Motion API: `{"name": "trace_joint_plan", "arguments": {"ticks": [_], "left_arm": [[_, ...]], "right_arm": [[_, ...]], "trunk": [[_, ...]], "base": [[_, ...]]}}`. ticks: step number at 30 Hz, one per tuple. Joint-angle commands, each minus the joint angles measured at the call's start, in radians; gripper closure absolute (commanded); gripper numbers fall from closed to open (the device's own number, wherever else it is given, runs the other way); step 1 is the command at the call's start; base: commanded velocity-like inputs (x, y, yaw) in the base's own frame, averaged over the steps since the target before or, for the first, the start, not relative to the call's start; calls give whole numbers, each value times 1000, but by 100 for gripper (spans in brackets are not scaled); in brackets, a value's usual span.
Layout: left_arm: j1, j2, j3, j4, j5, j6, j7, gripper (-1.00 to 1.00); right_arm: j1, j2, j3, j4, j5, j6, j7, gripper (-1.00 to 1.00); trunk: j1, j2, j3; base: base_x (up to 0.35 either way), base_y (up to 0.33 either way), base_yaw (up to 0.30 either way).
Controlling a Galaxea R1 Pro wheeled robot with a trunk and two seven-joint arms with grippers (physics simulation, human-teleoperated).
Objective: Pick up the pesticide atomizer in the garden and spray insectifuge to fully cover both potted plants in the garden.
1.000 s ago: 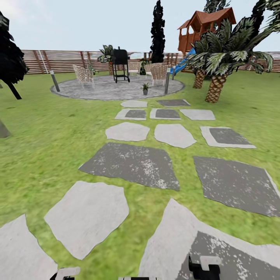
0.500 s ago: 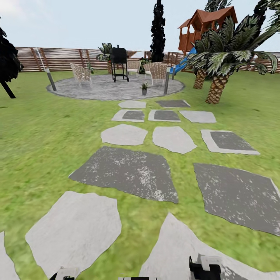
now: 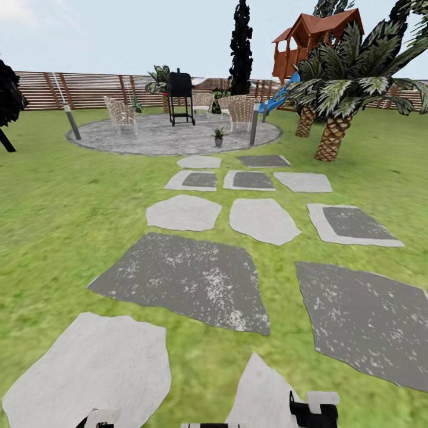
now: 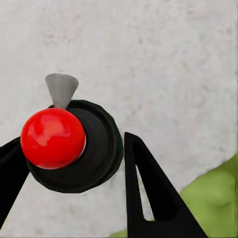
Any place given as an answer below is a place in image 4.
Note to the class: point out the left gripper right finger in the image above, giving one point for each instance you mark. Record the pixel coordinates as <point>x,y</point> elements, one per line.
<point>172,218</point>

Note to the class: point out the insectifuge atomizer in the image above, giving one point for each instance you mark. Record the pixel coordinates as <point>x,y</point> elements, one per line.
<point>74,145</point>

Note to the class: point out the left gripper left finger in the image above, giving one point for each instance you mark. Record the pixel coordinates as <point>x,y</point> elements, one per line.
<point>13,173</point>

